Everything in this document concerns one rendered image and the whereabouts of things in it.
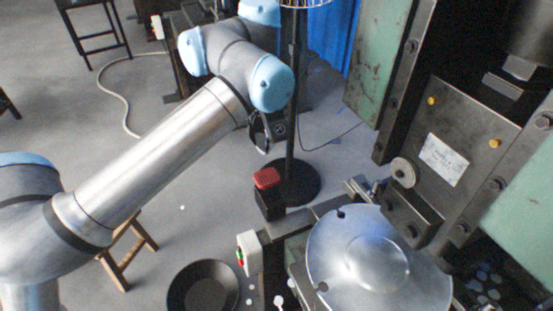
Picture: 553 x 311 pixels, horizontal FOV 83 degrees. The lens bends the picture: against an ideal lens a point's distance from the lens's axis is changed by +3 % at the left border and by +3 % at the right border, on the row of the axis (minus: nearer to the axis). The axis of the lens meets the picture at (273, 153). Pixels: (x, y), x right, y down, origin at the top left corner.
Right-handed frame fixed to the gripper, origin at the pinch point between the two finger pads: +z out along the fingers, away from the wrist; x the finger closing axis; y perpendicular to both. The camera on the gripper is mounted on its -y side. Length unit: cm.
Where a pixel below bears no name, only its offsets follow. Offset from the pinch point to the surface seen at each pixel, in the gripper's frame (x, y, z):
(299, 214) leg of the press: -6.9, -7.3, 21.1
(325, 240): -4.0, -24.3, 7.0
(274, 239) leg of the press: 2.8, -11.8, 21.3
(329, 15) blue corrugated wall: -130, 179, 43
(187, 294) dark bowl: 34, 13, 85
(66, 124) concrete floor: 88, 167, 86
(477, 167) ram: -15.4, -37.1, -24.0
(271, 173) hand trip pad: -1.7, 0.7, 9.3
